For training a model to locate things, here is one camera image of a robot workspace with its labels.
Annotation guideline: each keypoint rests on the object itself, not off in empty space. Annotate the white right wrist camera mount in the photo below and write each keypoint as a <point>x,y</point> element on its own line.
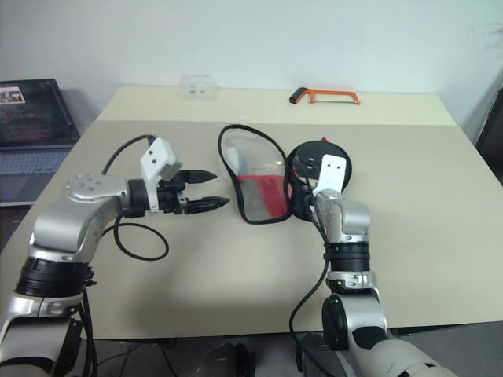
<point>332,173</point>

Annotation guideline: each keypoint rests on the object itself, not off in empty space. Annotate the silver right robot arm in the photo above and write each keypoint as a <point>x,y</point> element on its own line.
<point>353,224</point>

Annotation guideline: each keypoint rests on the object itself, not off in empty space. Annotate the clear black-edged paddle case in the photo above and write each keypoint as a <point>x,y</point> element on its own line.
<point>259,184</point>

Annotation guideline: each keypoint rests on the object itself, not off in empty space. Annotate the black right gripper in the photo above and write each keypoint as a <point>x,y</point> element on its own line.
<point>307,170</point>

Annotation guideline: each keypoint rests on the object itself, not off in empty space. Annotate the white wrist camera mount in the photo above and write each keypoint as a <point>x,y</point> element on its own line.
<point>156,157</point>
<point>332,173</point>

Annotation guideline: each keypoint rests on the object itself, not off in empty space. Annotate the dark rounded shape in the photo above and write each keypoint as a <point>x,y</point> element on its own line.
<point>230,359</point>

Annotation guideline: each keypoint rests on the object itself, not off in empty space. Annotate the orange hacksaw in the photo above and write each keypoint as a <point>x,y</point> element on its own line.
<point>334,94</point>

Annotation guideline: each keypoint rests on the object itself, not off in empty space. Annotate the black table tennis paddle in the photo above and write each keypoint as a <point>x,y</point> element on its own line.
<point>338,151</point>

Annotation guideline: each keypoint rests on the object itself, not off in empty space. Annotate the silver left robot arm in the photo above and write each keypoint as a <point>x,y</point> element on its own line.
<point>74,222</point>

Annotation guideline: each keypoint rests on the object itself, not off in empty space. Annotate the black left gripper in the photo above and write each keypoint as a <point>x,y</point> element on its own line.
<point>169,196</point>

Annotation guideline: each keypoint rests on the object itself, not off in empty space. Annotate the grey laptop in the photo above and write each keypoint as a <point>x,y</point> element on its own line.
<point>33,118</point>

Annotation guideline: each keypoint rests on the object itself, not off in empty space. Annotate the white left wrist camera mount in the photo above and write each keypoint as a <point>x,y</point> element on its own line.
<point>156,157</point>

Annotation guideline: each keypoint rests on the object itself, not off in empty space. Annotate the clear plastic container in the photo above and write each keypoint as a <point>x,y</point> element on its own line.
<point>197,87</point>

